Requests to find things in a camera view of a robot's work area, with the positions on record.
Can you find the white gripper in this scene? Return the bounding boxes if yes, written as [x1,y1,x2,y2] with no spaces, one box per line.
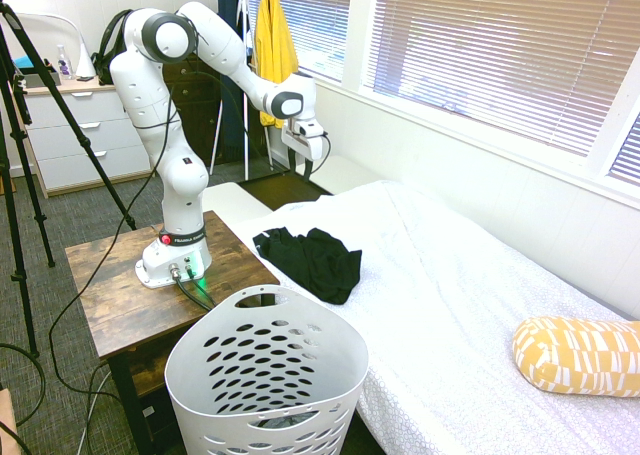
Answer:
[281,119,329,180]

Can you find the black clothing pile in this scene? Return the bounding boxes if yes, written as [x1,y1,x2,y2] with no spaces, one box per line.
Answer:
[252,227,363,306]

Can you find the white perforated laundry basket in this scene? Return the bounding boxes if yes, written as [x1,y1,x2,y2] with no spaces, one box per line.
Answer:
[163,284,371,455]

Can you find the dark bed base panel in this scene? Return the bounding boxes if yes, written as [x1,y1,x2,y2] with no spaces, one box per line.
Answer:
[237,172,334,211]

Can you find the white mattress cushion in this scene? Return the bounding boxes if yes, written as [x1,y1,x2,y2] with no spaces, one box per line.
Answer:
[299,154,381,196]
[202,182,275,226]

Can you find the white coat rack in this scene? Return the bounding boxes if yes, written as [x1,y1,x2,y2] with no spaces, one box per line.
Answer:
[208,0,275,181]

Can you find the dark wooden dresser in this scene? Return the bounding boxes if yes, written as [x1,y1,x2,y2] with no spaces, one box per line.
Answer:
[162,57,225,169]

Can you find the yellow jacket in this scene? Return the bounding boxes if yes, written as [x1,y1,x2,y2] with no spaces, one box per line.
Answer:
[254,0,300,129]

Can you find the white window blind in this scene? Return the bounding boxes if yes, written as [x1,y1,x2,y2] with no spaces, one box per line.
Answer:
[360,0,640,159]
[607,112,640,186]
[247,0,354,84]

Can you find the rustic wooden side table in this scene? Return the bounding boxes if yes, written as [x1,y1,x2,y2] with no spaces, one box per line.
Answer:
[64,209,281,455]

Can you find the white drawer dresser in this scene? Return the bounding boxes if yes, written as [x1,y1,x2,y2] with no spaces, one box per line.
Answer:
[18,79,154,200]

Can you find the black backpack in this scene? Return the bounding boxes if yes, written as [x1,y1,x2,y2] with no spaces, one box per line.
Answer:
[92,8,133,86]

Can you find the white desk lamp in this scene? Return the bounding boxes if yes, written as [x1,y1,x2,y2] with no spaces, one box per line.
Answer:
[37,13,97,81]

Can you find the clear plastic bottle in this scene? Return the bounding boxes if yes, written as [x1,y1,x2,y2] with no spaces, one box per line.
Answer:
[55,44,75,81]

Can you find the grey box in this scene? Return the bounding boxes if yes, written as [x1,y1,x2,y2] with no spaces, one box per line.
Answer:
[22,72,61,89]

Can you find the yellow patterned bolster pillow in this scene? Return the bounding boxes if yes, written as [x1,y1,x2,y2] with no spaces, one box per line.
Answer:
[511,315,640,399]

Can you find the brown cardboard piece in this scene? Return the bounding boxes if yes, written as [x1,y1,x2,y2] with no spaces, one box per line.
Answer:
[0,387,19,455]

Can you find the thin robot base cable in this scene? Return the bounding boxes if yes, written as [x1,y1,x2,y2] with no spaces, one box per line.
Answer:
[188,270,217,309]

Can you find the thick black base cable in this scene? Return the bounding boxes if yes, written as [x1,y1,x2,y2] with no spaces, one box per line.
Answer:
[172,269,215,310]

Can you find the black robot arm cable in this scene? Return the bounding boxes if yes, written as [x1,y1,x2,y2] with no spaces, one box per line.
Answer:
[49,17,251,397]

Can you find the black camera tripod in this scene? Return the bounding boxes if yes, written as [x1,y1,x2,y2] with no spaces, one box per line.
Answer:
[0,0,137,359]

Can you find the black floor cable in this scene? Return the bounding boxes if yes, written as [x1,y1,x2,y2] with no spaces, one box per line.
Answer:
[0,342,47,455]

